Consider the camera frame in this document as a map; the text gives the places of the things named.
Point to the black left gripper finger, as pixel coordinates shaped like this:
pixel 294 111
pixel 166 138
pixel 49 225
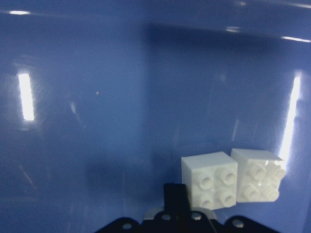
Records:
pixel 176 200

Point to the white block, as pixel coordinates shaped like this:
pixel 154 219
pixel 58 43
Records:
pixel 211 180
pixel 259 175

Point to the blue plastic tray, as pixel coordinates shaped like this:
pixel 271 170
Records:
pixel 100 99

